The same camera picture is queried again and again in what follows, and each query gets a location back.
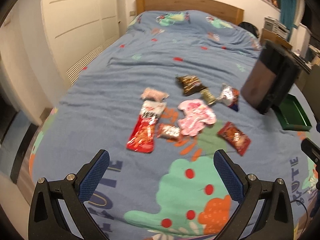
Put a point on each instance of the red spicy snack packet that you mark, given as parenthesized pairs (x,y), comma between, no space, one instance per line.
(235,137)

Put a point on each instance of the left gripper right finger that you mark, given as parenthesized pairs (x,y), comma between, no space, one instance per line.
(275,220)

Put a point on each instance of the green tray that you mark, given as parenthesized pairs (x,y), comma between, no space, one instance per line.
(291,115)

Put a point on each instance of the small red brown candy packet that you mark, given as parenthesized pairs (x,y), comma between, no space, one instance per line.
(168,131)

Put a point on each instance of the small olive gold packet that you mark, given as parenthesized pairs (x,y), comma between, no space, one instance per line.
(208,96)

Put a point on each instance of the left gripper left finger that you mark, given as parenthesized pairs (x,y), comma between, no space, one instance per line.
(46,218)

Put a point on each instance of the black cylindrical bin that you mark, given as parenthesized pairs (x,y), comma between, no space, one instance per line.
(271,78)

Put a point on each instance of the white wardrobe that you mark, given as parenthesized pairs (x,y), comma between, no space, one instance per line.
(45,44)

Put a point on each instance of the teal curtain by desk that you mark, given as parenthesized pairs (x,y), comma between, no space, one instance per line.
(287,14)

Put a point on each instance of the white printer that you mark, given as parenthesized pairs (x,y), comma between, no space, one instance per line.
(274,26)

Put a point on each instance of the pink white candy bag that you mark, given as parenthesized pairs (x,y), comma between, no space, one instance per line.
(196,116)

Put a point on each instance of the wooden drawer cabinet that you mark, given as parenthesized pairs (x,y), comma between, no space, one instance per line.
(268,35)

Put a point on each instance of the blue cartoon bedspread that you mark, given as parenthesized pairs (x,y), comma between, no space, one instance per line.
(174,192)

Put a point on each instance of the brown gold snack packet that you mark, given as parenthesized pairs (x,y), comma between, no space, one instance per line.
(190,84)

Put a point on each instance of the small pink snack packet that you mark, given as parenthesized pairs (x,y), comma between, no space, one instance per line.
(153,94)

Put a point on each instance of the tall red white snack pouch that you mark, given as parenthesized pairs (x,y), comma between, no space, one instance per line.
(142,138)

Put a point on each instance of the blue white wafer packet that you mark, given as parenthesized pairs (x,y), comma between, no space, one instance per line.
(229,96)

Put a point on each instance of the wooden headboard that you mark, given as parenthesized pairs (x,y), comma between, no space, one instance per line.
(221,10)

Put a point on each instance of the black bag beside bed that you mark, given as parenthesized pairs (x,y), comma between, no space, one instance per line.
(250,27)

